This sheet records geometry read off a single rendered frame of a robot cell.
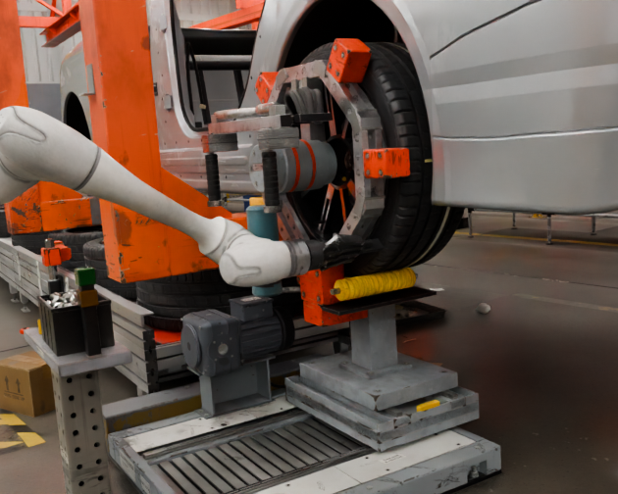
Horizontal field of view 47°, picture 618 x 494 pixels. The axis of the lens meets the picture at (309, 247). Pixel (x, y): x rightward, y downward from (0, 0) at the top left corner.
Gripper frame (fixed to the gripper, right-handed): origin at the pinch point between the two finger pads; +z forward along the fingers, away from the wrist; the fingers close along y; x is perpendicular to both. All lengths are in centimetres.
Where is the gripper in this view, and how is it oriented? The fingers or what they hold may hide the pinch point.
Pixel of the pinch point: (370, 246)
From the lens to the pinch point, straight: 186.6
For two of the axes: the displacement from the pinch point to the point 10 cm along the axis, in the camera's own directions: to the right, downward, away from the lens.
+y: 3.3, -6.3, -7.0
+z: 8.5, -1.3, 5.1
